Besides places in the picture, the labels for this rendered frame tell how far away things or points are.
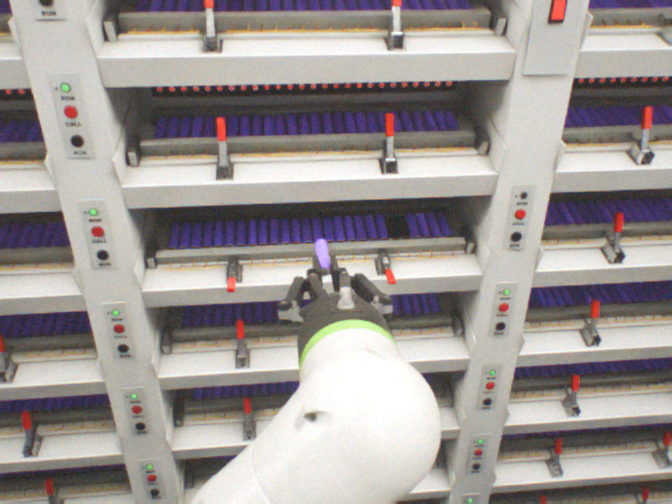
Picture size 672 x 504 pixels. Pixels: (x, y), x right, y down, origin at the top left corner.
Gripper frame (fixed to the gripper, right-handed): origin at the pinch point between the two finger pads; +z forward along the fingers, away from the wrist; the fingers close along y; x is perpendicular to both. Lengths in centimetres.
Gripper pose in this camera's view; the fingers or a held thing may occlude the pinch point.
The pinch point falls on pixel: (326, 272)
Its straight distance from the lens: 73.7
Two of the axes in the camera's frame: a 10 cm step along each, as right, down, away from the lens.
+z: -0.9, -2.8, 9.6
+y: -10.0, 0.4, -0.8
